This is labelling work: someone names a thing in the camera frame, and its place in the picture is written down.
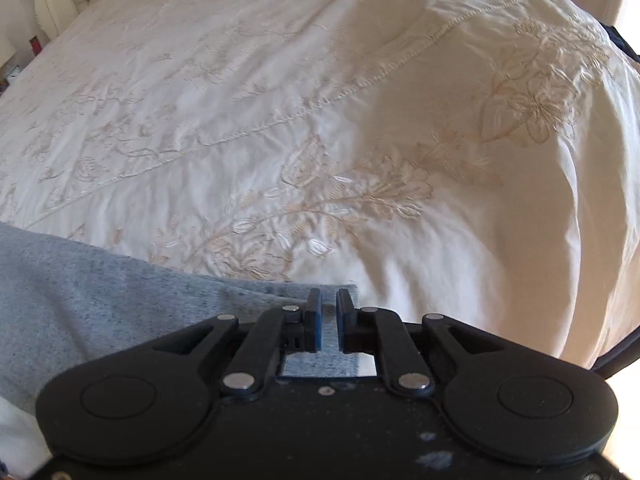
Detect cream embroidered bedspread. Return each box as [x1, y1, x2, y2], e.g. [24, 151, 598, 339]
[0, 0, 640, 373]

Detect grey speckled pants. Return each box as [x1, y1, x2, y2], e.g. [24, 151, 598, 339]
[0, 222, 360, 416]

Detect dark blue cloth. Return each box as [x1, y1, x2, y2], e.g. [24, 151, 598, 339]
[602, 22, 640, 63]

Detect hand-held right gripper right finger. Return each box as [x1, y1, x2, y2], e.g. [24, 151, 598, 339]
[336, 287, 506, 397]

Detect black strap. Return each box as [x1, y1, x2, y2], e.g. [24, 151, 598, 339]
[592, 325, 640, 381]

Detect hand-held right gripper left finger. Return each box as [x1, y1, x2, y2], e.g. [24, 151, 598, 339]
[150, 287, 324, 396]

